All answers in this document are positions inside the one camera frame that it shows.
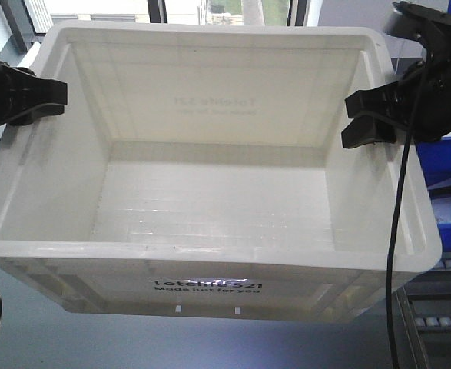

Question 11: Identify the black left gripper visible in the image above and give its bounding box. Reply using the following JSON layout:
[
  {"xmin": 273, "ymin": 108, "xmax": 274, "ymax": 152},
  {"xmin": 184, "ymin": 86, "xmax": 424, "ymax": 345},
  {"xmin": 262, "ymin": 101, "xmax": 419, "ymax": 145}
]
[{"xmin": 0, "ymin": 61, "xmax": 68, "ymax": 126}]

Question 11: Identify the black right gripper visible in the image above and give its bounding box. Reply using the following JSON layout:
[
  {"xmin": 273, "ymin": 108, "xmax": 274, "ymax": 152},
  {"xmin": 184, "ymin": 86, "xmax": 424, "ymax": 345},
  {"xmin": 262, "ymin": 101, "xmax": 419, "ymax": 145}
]
[{"xmin": 340, "ymin": 62, "xmax": 451, "ymax": 149}]

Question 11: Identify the white plastic tote bin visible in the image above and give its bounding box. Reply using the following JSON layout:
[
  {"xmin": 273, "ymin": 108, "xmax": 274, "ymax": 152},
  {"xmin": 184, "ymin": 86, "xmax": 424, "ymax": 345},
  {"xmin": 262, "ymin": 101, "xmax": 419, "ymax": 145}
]
[{"xmin": 0, "ymin": 22, "xmax": 443, "ymax": 324}]

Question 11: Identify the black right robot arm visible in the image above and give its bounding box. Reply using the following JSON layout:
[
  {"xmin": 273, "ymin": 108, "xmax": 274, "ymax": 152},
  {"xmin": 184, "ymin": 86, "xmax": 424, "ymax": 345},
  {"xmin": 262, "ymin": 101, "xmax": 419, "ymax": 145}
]
[{"xmin": 341, "ymin": 2, "xmax": 451, "ymax": 149}]

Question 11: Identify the blue bin right shelf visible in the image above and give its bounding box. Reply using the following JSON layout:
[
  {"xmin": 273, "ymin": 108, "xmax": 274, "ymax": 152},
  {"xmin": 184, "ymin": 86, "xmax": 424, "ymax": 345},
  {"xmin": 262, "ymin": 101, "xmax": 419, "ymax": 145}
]
[{"xmin": 416, "ymin": 137, "xmax": 451, "ymax": 252}]

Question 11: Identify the black right camera cable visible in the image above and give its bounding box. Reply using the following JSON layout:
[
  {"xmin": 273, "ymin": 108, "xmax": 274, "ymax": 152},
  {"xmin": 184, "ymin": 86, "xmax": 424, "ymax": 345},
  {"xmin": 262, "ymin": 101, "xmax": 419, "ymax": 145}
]
[{"xmin": 385, "ymin": 65, "xmax": 429, "ymax": 369}]

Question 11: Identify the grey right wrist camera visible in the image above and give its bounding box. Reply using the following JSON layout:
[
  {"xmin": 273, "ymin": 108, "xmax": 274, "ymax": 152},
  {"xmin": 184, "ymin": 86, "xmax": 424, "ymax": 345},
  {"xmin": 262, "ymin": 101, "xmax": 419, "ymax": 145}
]
[{"xmin": 383, "ymin": 1, "xmax": 440, "ymax": 41}]

